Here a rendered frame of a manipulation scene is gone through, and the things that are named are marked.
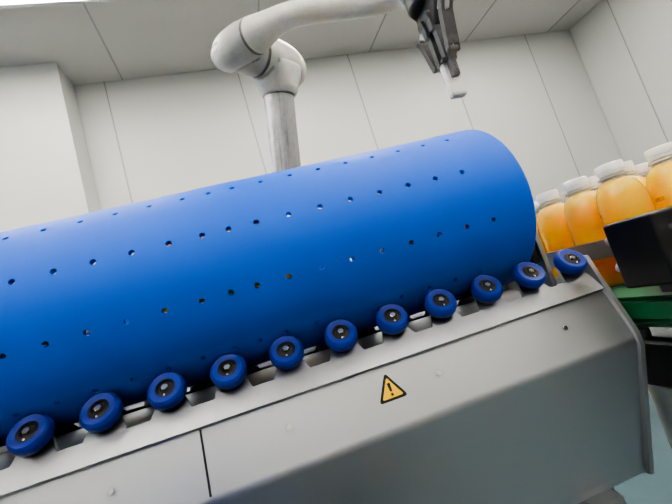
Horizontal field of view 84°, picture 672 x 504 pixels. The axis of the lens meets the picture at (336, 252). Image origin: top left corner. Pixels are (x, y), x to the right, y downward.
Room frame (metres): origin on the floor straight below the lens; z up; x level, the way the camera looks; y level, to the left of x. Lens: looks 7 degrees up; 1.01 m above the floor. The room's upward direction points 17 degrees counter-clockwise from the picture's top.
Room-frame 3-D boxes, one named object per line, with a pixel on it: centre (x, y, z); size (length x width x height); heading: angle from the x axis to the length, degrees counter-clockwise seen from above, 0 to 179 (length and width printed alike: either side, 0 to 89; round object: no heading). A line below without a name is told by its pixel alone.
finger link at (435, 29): (0.68, -0.32, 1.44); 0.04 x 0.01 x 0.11; 102
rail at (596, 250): (0.70, -0.40, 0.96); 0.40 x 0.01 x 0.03; 12
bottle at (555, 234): (0.73, -0.43, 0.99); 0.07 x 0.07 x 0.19
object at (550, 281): (0.69, -0.32, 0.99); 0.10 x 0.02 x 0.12; 12
